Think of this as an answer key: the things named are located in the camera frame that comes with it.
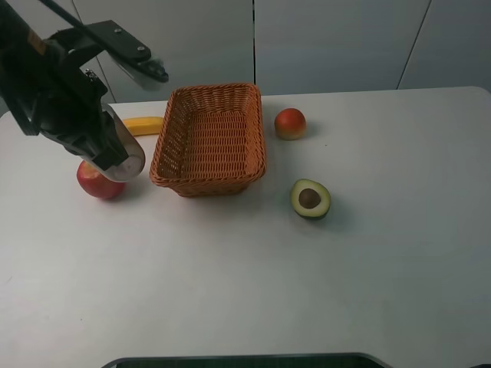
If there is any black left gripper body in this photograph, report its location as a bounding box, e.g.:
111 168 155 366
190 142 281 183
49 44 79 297
1 1 107 169

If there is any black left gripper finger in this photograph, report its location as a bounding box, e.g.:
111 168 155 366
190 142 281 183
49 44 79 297
84 20 169 83

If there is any grey translucent plastic cup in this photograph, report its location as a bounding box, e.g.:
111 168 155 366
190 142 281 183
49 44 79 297
101 103 146 182

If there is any brown wicker basket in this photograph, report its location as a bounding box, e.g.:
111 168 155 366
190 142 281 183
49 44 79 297
149 83 266 197

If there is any yellow banana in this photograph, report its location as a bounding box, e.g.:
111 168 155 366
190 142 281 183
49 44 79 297
123 117 163 136

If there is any red yellow apple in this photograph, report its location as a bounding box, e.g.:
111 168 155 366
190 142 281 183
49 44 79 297
77 161 126 199

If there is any red orange peach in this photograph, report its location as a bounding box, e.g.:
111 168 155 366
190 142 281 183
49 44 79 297
274 108 306 140

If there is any halved avocado with pit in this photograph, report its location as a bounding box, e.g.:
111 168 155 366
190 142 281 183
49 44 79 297
290 179 331 220

